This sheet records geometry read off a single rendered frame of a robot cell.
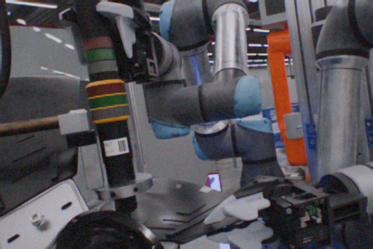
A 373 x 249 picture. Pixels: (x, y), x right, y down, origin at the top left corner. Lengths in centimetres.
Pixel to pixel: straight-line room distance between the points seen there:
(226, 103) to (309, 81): 63
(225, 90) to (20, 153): 35
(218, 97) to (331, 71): 23
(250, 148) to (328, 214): 62
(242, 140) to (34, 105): 72
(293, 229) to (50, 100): 37
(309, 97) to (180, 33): 52
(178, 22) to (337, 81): 45
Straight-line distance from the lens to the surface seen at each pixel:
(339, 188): 53
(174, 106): 61
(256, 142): 106
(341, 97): 68
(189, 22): 92
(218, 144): 107
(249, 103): 59
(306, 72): 120
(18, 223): 39
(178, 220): 48
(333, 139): 68
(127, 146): 38
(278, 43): 435
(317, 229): 48
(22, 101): 50
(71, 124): 37
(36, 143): 43
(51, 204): 39
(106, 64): 38
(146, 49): 49
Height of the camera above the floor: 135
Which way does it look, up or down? 3 degrees down
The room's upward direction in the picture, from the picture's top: 9 degrees counter-clockwise
